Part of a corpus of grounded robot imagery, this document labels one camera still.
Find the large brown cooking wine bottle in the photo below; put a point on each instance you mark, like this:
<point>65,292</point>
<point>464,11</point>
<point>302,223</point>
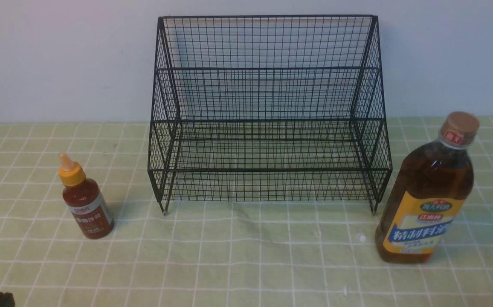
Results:
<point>431,187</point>

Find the small red sauce bottle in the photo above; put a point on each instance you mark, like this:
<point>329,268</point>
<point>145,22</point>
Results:
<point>84,200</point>

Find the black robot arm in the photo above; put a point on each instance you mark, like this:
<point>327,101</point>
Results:
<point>7,299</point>

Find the green checkered tablecloth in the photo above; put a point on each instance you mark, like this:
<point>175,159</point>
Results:
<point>210,254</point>

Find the black wire mesh shelf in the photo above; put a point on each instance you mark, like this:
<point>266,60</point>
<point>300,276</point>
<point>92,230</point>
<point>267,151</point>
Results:
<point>252,108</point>

